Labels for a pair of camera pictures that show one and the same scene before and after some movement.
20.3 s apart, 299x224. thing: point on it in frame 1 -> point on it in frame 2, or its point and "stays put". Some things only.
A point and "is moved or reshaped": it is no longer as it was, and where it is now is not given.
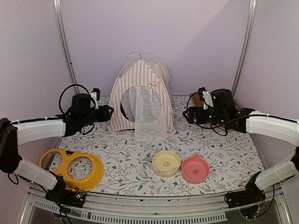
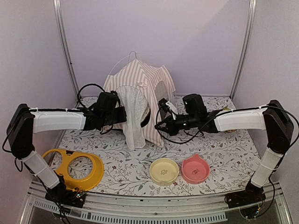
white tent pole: x=150 y=53 -> x=118 y=62
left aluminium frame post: x=63 y=31 stays put
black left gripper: x=105 y=116 -> x=122 y=117
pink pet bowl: x=195 y=169 stays put
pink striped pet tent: x=141 y=100 is moved or reshaped
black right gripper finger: x=188 y=115 -> x=167 y=129
